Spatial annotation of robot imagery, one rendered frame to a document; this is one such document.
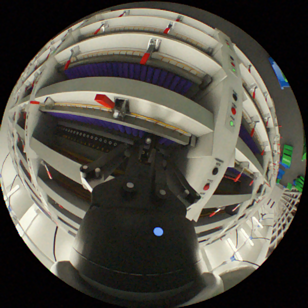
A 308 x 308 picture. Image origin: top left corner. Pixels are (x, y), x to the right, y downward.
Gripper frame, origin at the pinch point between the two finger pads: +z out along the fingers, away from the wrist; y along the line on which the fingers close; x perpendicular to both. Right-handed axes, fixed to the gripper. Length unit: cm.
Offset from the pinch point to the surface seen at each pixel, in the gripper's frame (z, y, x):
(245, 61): 8, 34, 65
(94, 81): -2.8, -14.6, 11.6
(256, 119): 0.1, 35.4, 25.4
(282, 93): -6, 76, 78
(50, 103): -2.5, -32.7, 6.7
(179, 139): -0.3, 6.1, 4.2
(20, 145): -3, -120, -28
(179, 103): -3.0, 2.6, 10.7
